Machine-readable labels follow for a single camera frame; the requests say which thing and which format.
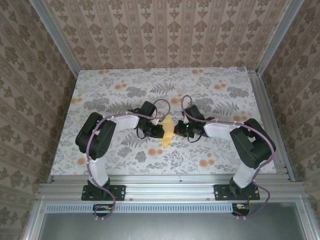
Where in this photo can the aluminium corner post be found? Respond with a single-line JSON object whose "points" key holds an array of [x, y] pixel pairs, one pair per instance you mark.
{"points": [[277, 35], [57, 40]]}

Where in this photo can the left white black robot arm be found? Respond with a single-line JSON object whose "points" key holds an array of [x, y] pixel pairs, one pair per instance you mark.
{"points": [[97, 140]]}

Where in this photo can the grey metal sheet panel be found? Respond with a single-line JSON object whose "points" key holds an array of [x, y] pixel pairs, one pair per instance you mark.
{"points": [[170, 227]]}

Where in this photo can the yellow cloth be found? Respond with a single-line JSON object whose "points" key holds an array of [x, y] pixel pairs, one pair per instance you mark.
{"points": [[168, 130]]}

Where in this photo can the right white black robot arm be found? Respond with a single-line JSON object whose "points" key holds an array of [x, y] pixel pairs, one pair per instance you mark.
{"points": [[250, 147]]}

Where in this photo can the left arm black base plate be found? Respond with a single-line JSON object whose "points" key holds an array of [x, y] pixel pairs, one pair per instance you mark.
{"points": [[120, 192]]}

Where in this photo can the floral patterned table cover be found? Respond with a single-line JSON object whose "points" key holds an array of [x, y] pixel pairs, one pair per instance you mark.
{"points": [[125, 80]]}

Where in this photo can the aluminium frame rail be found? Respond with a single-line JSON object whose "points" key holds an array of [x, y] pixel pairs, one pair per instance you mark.
{"points": [[170, 187]]}

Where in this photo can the aluminium side rail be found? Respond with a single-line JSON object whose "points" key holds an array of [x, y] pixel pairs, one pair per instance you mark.
{"points": [[270, 112]]}

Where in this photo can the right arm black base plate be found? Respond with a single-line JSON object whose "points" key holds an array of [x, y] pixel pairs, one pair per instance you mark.
{"points": [[255, 193]]}

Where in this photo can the black controller board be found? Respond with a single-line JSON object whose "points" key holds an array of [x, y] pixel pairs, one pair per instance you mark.
{"points": [[243, 211], [100, 212]]}

